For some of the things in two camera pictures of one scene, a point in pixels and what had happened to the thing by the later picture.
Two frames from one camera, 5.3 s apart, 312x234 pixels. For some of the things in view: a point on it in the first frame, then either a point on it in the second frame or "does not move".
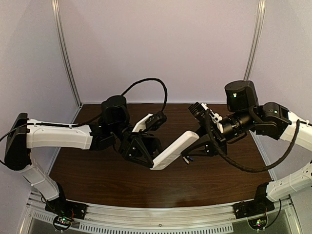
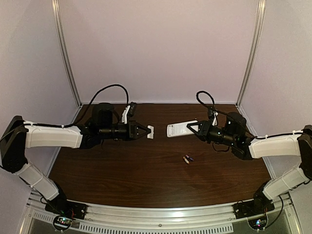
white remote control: x=174 y=151 → x=181 y=129
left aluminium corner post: x=55 y=8 does not move
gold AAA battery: x=186 y=160 does not move
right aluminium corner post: x=255 y=40 does not move
